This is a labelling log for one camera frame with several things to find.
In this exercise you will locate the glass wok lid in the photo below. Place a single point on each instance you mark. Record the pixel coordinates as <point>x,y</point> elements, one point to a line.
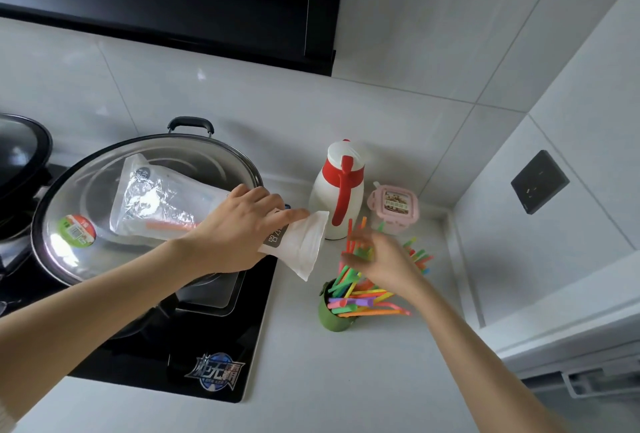
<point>100,177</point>

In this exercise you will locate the person's right forearm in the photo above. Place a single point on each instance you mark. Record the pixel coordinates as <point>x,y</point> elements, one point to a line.
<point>475,362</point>

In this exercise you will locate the bunch of colourful straws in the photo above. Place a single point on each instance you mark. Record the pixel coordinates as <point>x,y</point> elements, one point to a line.
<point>350,305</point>

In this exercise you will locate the person's left forearm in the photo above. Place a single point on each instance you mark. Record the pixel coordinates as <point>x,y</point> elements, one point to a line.
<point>75,317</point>

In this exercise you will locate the white and red thermos jug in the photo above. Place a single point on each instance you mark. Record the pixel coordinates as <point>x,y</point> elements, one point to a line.
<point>327,197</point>

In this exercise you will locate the green cup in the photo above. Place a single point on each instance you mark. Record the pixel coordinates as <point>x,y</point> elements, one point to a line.
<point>332,320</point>

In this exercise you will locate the black wall socket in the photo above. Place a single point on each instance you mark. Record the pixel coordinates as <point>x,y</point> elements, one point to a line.
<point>540,182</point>

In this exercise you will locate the person's left fingers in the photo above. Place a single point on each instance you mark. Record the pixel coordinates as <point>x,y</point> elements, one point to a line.
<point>292,216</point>

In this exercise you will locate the clear plastic bag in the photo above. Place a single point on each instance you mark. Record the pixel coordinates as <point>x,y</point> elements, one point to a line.
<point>150,197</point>

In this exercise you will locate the pink food container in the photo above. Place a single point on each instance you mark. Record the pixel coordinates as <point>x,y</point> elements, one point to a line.
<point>395,205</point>

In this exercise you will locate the person's right fingers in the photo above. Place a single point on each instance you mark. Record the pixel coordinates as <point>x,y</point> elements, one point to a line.
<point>362,255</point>

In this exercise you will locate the person's left hand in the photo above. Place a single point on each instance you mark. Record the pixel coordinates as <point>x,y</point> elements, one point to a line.
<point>227,235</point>

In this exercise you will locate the orange drinking straw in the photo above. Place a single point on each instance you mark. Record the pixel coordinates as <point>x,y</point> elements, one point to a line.
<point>170,225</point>
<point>350,235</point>

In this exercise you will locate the black glass cooktop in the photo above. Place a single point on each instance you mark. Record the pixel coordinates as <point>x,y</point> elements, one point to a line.
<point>210,337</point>

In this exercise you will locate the grey window frame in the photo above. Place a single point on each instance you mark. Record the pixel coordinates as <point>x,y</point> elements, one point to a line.
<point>590,382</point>

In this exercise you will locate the person's right hand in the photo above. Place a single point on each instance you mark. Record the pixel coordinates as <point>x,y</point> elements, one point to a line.
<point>392,267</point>

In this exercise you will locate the round green and red sticker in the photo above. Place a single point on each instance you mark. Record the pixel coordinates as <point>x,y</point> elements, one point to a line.
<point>77,231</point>

